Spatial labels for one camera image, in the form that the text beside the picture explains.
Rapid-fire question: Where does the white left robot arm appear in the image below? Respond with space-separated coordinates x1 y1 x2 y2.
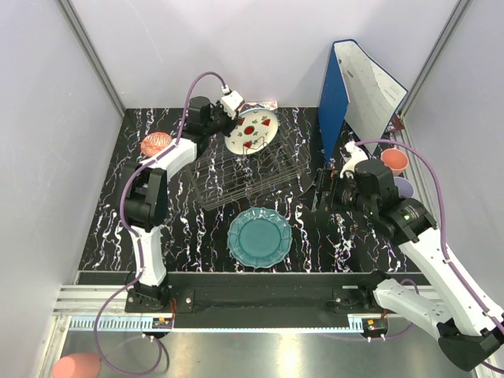
119 91 244 312

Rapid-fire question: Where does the little women book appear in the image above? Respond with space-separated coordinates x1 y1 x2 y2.
241 101 278 112

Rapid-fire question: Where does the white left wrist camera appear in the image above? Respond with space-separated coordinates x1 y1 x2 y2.
220 91 245 120

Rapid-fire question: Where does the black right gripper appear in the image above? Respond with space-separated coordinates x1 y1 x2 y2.
297 168 376 217

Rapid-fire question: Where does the lavender plastic cup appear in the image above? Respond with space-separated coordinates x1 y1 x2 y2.
394 176 414 198

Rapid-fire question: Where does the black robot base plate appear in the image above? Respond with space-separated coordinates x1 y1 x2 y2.
125 270 392 314

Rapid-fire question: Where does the blue white patterned bowl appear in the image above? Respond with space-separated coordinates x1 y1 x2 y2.
140 132 172 158

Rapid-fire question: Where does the white plate with red pattern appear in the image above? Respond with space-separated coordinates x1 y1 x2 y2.
224 108 279 155

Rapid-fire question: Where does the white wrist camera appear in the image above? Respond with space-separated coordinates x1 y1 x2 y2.
339 141 369 179
220 91 245 120

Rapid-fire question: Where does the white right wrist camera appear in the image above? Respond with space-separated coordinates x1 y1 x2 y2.
339 141 369 179

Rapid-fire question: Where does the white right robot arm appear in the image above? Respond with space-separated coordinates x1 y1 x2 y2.
316 160 503 372

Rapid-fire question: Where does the teal scalloped plate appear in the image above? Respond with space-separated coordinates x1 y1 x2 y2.
227 207 292 269

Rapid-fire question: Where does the pink object on floor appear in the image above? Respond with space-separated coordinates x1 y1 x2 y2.
52 353 101 378

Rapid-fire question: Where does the wire dish rack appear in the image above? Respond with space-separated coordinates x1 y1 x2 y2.
184 109 310 210

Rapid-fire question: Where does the blue file binder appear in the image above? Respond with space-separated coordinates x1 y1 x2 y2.
318 39 408 161

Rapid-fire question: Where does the pink plastic cup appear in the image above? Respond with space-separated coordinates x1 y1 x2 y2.
380 148 410 176

